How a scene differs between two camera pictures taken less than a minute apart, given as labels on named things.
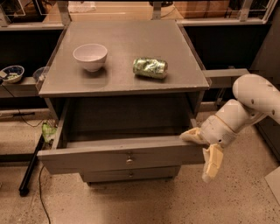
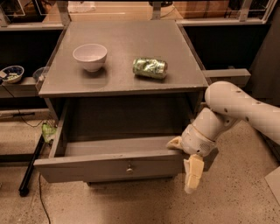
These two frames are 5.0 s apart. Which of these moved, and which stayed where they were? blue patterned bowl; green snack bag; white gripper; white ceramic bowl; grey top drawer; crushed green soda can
Moved: grey top drawer; white gripper
Stayed: green snack bag; crushed green soda can; white ceramic bowl; blue patterned bowl
